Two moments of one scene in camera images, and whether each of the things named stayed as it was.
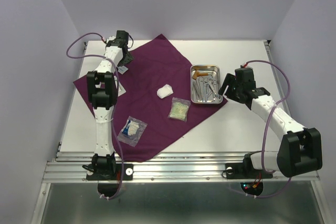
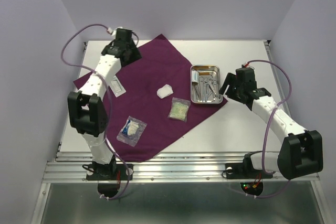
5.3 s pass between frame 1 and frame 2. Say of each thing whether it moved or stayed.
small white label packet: moved
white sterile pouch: stayed
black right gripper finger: stayed
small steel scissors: stayed
